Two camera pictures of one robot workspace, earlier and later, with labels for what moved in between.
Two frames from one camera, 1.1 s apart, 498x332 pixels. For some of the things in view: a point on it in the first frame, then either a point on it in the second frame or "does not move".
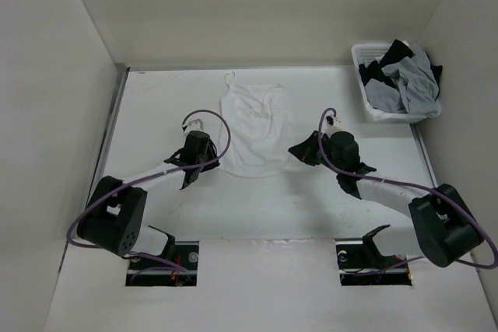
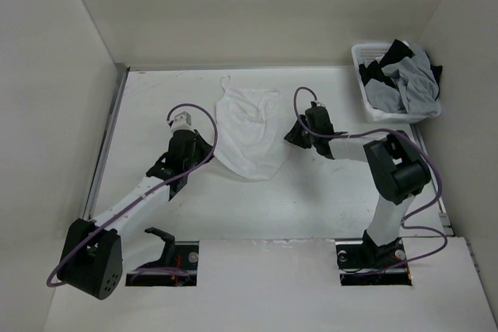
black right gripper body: (326, 148) to (306, 120)
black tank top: (396, 53) does not move
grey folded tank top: (383, 97) does not move
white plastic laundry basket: (366, 52) does not move
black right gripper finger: (308, 151) to (299, 136)
